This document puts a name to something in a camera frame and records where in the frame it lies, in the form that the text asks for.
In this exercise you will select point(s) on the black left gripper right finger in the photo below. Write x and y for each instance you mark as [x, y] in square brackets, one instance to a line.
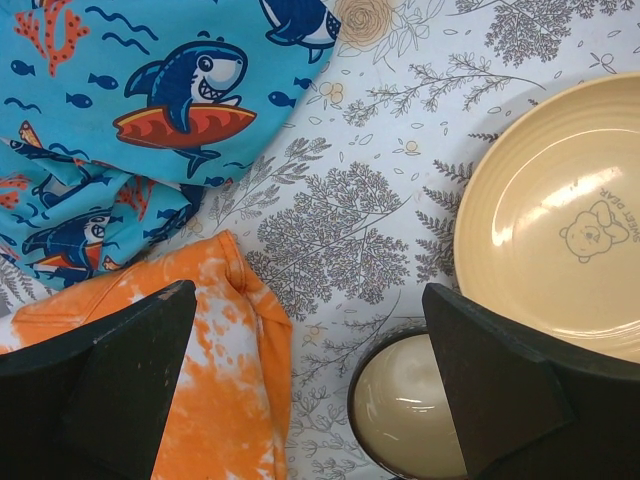
[526, 405]

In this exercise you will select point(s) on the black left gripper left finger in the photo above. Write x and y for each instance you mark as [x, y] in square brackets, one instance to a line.
[93, 403]

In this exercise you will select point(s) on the brown rimmed cream bowl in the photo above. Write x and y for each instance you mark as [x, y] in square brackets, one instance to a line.
[399, 412]

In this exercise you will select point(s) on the orange tie-dye cloth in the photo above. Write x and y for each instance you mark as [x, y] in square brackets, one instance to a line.
[230, 412]

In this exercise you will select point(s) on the beige bear plate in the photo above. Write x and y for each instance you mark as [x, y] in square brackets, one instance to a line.
[547, 231]

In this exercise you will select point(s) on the floral tablecloth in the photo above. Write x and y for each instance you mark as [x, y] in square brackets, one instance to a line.
[415, 94]

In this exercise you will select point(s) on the blue shark print cloth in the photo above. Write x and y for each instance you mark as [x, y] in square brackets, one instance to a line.
[117, 117]

